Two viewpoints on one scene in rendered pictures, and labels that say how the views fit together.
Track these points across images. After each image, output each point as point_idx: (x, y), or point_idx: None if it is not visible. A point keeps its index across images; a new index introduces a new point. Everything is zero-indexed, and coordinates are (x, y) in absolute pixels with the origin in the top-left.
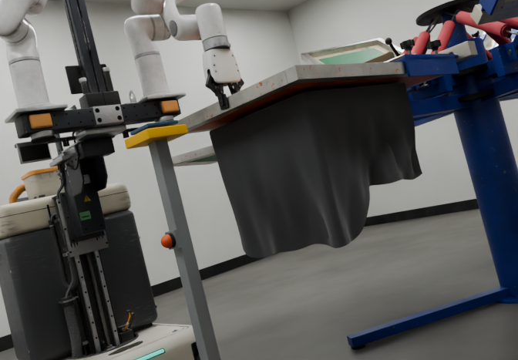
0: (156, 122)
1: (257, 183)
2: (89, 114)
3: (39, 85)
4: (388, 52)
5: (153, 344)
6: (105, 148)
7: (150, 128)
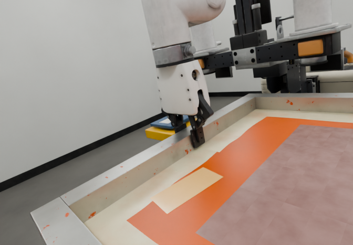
0: (155, 125)
1: None
2: (229, 57)
3: (198, 36)
4: None
5: None
6: (271, 72)
7: (147, 129)
